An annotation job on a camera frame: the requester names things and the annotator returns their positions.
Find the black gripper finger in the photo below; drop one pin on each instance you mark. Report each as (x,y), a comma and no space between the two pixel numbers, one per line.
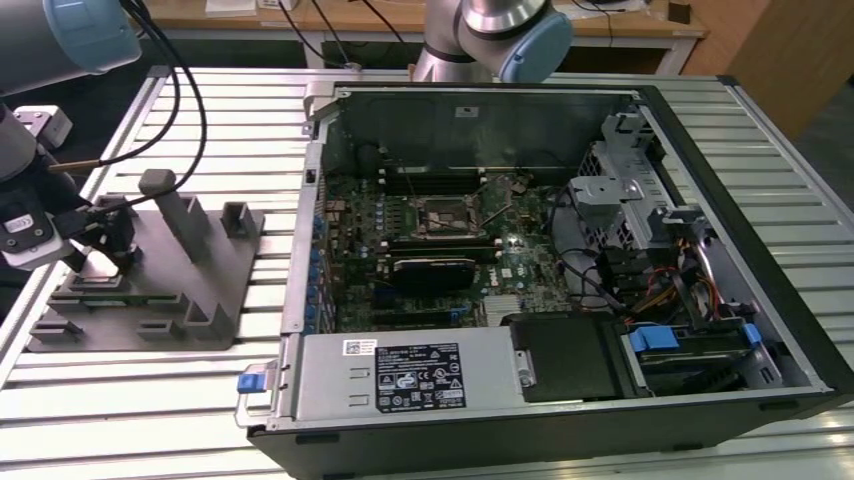
(75,230)
(121,230)

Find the silver CPU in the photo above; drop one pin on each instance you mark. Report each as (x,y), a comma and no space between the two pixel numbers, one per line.
(101,267)

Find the metal locking lever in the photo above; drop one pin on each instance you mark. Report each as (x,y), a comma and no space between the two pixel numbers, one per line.
(500,213)
(410,182)

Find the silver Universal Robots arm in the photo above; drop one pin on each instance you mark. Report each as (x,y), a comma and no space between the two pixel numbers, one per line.
(494,20)

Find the CPU socket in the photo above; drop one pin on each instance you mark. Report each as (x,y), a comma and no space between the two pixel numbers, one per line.
(441,220)

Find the grey parts rack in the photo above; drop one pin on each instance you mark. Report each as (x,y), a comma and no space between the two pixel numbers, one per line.
(161,290)

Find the blue case latch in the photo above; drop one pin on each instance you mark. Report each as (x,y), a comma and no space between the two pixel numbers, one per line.
(250,382)

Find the grey case hinge latch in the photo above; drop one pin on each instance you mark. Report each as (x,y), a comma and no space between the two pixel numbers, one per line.
(317,100)

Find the silver power supply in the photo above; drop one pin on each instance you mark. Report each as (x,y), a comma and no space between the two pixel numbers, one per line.
(321,375)

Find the white paper sheet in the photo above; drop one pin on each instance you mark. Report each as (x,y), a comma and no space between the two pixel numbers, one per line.
(230,5)

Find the black expansion slot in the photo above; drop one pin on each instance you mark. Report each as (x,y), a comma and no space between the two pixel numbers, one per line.
(408,319)

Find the black RAM slots row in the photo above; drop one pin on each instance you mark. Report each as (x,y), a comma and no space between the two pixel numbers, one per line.
(428,182)
(441,250)

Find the black graphics card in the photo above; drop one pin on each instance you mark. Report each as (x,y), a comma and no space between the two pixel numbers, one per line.
(434,275)

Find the white printed box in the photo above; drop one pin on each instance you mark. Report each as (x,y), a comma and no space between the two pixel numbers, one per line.
(277,4)

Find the white finned heatsink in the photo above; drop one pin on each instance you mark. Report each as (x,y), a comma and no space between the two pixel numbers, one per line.
(501,307)

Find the green motherboard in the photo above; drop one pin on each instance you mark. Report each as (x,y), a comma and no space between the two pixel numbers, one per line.
(528,280)

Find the black open PC case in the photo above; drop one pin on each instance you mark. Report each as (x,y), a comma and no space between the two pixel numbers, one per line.
(468,440)

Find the silver drive cage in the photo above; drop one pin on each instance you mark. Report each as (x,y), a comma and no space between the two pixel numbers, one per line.
(621,165)

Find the hard disk in blue carrier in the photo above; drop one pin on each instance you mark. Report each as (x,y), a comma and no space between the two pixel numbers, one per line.
(655,340)

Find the wooden desk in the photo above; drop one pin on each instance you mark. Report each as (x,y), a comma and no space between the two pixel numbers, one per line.
(661,27)

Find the small brown box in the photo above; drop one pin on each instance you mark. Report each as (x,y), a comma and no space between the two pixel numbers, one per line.
(680,12)

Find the wooden cabinet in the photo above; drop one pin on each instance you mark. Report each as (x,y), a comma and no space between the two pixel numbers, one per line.
(788,60)

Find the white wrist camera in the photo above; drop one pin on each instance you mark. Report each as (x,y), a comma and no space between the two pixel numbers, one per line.
(27,250)

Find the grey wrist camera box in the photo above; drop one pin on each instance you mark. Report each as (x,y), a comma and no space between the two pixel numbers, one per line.
(43,125)

